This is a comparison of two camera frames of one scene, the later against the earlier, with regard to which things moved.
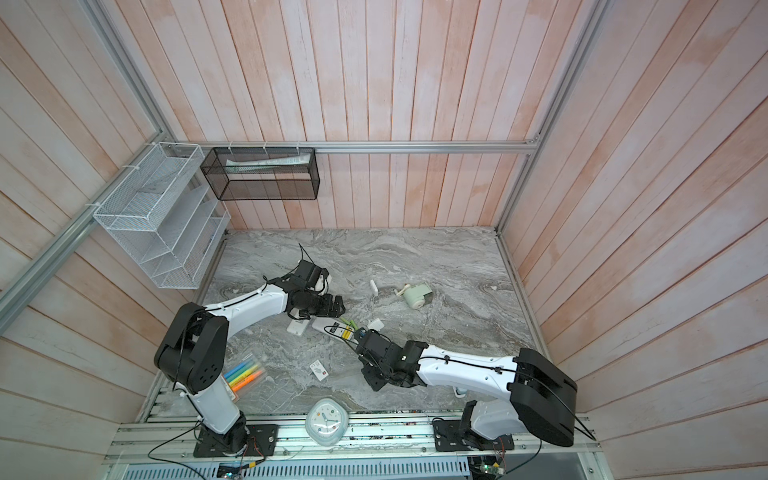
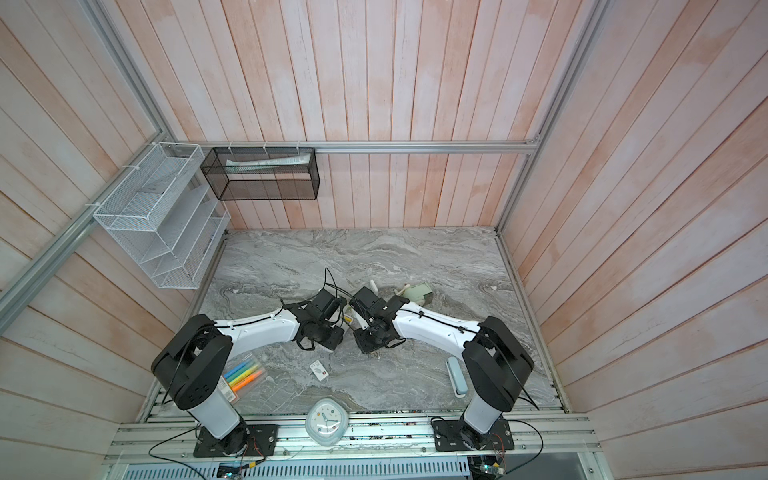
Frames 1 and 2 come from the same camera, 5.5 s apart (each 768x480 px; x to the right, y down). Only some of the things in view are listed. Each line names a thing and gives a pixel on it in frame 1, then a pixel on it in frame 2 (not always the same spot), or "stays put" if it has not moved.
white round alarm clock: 326,422 stays put
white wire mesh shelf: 166,216 stays put
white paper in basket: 267,162 stays put
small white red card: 319,370 stays put
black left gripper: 337,307 to 335,340
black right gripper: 367,369 to 364,344
